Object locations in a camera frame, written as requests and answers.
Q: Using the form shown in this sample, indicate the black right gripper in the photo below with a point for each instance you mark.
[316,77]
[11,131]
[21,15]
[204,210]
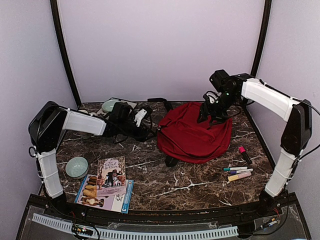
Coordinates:
[206,107]

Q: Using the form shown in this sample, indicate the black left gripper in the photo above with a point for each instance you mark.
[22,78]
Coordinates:
[143,132]

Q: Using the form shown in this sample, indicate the red student backpack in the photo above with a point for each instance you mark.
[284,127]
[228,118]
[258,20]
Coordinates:
[180,136]

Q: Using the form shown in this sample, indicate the Taming of the Shrew book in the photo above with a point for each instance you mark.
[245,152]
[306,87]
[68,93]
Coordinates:
[111,177]

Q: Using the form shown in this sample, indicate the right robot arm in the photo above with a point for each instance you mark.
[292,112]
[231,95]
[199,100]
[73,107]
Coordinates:
[296,116]

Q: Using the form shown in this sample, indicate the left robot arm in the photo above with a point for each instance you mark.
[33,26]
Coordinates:
[47,126]

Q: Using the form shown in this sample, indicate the teal bowl on plate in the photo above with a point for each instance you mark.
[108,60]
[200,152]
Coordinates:
[108,105]

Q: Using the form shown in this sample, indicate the square floral ceramic plate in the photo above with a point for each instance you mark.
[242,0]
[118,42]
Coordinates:
[125,102]

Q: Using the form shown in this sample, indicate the pink black highlighter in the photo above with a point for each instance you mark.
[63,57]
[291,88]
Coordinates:
[245,156]

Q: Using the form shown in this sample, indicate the teal cap marker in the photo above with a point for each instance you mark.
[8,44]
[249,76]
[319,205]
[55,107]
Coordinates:
[227,169]

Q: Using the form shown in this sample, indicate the purple cap marker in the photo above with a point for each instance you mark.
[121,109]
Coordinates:
[235,172]

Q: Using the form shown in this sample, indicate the yellow pink pastel highlighter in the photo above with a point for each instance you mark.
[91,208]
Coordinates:
[239,176]

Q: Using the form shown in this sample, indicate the teal ceramic bowl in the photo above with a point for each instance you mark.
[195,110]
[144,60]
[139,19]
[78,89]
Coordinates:
[77,167]

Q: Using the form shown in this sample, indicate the blue dog picture book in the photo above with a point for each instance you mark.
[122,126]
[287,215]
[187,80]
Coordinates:
[115,203]

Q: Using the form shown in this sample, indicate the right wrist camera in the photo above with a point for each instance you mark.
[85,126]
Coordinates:
[210,97]

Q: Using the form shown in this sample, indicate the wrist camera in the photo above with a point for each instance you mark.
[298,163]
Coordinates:
[210,97]
[143,113]

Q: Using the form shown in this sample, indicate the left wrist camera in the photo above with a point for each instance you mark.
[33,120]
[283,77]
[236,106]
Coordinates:
[143,113]

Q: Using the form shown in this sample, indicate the black front rail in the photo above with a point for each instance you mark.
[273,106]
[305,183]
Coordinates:
[238,214]

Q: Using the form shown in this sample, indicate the right black frame post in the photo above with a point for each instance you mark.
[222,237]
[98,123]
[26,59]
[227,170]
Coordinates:
[262,37]

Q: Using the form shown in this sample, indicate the black frame post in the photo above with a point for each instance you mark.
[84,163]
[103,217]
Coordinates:
[63,51]
[262,37]

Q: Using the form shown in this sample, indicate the white slotted cable duct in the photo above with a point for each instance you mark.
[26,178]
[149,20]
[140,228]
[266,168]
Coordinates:
[126,231]

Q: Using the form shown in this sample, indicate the left black frame post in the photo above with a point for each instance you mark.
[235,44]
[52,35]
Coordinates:
[63,51]

